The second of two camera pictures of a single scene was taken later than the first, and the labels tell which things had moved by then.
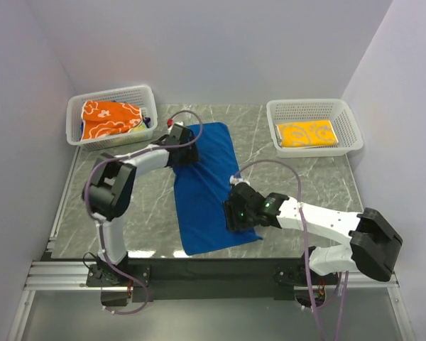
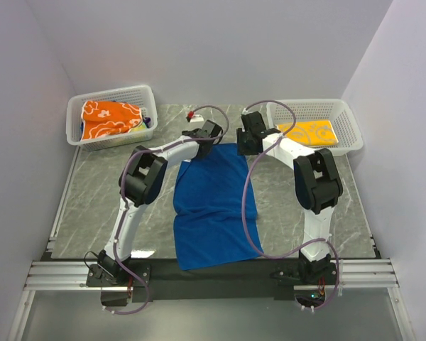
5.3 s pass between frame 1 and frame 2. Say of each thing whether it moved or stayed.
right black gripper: moved
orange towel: stayed
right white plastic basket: stayed
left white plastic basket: stayed
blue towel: moved
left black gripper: moved
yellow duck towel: stayed
